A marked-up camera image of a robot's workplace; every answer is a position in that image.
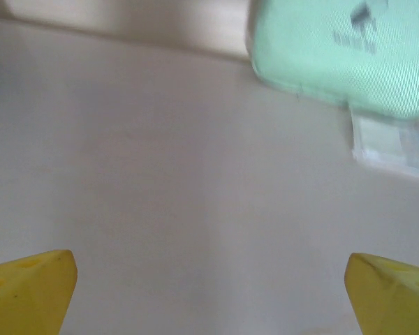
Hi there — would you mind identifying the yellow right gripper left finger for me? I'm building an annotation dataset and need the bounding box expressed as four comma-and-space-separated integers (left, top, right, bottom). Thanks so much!
0, 248, 80, 335

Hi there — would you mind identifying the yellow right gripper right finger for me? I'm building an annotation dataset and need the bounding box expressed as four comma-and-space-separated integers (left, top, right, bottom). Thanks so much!
345, 251, 419, 335

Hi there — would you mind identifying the mint green medicine bag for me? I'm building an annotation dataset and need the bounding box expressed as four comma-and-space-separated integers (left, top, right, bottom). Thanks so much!
246, 0, 419, 121

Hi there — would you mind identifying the small clear plastic box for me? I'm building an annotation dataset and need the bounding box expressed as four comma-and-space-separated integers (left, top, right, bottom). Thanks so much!
348, 107, 419, 181

